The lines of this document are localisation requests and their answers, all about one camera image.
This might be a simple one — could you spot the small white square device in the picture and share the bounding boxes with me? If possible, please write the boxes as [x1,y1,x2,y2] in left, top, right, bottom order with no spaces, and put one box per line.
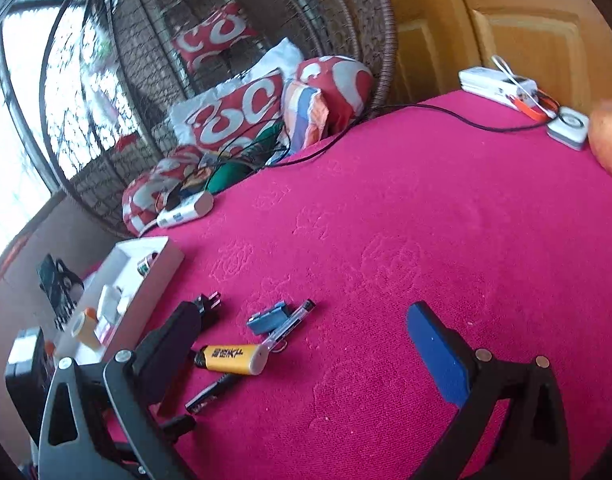
[546,106,591,152]

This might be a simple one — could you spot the wooden door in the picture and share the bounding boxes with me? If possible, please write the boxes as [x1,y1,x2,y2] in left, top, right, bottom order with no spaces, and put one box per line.
[376,0,612,116]

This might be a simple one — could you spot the window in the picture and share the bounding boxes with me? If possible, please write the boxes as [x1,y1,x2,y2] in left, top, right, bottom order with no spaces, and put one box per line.
[0,5,152,271]

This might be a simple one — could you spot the white cable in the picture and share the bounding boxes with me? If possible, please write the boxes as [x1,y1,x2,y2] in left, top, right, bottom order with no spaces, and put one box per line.
[490,55,541,106]

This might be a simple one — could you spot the white cardboard box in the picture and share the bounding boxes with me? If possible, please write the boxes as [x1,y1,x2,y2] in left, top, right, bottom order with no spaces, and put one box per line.
[56,236,185,366]

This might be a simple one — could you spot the clear ballpoint pen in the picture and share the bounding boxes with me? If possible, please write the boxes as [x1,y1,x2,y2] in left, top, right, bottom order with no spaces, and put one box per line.
[258,298,317,353]

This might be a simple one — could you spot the round red white pillow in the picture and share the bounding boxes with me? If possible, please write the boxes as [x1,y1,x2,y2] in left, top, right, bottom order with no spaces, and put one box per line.
[296,56,375,133]

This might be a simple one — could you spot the yellow lighter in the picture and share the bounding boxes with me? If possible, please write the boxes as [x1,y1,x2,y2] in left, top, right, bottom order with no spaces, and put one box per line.
[193,344,271,376]

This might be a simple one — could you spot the white cream tube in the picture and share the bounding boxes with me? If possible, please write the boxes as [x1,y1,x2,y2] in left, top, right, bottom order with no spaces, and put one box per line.
[156,191,215,230]

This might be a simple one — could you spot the wicker hanging chair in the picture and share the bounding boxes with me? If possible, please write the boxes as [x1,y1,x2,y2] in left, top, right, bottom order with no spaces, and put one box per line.
[0,0,399,241]

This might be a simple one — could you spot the crumpled red white pillow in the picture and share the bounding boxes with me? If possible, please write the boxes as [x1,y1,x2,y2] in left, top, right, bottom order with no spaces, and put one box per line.
[122,145,207,238]

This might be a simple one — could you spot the green cloth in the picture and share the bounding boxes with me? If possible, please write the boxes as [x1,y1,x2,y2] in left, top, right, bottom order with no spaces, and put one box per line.
[206,125,284,195]

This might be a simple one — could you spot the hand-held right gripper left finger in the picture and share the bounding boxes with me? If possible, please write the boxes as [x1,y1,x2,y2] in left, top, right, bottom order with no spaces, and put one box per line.
[38,301,207,480]

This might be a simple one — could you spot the blue binder clip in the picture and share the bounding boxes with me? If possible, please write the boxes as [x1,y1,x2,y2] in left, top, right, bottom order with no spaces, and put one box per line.
[247,301,288,336]

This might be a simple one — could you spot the brown cardboard tape roll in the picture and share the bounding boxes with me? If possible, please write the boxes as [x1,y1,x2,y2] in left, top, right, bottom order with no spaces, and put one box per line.
[68,312,104,351]

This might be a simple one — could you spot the large red white pillow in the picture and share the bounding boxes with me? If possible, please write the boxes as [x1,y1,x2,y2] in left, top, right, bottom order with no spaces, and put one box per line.
[171,67,289,153]

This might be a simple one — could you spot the black cable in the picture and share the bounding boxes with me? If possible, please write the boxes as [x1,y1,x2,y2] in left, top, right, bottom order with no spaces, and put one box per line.
[221,104,551,171]

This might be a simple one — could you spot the red apple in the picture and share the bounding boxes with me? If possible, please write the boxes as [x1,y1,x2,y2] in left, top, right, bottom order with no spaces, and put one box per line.
[588,99,612,178]

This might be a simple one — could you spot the white power strip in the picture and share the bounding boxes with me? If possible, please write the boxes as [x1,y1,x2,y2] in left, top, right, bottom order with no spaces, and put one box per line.
[458,66,539,108]

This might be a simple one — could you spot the magenta tablecloth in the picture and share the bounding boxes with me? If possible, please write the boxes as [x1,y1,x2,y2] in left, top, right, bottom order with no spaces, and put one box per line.
[81,87,612,480]

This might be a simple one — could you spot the black marker pen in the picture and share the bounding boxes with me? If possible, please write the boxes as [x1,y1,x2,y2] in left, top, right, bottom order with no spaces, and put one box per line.
[185,373,239,413]

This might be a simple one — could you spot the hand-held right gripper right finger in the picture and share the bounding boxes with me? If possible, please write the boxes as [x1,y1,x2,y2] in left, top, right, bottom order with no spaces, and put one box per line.
[407,301,571,480]

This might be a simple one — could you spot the black charger plug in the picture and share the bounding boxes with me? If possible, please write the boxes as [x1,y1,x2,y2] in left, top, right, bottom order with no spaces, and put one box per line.
[193,291,223,331]

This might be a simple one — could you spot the small white labelled box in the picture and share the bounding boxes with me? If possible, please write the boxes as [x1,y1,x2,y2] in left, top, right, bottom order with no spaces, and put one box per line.
[93,320,118,345]

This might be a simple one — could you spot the small red white pillow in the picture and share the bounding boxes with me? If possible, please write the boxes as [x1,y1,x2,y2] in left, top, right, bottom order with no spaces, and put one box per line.
[172,2,259,73]

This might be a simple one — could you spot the plaid pillow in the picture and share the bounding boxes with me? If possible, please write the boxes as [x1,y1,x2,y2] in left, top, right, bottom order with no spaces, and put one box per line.
[281,80,331,153]

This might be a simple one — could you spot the orange cord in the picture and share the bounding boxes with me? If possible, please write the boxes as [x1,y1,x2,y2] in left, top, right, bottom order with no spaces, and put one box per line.
[513,91,559,122]

